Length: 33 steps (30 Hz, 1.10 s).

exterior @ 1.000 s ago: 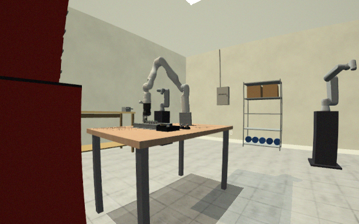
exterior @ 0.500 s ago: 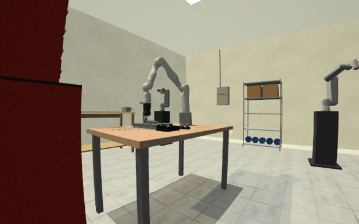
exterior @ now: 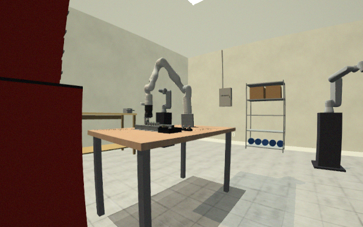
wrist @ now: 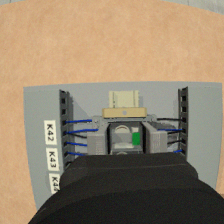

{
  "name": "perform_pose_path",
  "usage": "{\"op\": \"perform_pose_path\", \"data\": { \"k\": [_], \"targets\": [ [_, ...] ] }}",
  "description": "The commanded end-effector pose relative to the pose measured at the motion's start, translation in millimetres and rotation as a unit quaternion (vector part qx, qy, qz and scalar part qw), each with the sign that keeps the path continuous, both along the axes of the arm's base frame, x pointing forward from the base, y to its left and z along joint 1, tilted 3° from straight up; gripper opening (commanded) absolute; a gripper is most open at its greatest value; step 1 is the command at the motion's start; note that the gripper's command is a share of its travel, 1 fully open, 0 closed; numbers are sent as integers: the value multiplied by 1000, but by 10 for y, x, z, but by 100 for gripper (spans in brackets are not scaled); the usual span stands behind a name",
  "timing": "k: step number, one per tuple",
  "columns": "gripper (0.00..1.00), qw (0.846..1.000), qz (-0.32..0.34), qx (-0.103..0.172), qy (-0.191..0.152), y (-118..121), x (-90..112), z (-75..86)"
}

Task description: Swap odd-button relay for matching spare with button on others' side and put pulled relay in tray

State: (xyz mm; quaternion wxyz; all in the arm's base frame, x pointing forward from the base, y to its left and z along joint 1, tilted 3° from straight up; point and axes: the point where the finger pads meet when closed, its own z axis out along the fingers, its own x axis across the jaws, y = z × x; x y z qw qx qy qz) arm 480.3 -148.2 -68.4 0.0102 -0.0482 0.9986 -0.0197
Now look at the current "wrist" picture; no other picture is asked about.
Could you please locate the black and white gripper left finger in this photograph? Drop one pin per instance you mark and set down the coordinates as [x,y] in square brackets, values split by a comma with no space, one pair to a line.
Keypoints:
[98,143]

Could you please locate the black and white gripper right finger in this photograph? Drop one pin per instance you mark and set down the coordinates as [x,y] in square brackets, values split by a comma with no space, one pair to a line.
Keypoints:
[154,141]

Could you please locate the grey mounting plate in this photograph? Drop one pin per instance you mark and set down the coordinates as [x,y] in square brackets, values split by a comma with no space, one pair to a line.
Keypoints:
[88,99]

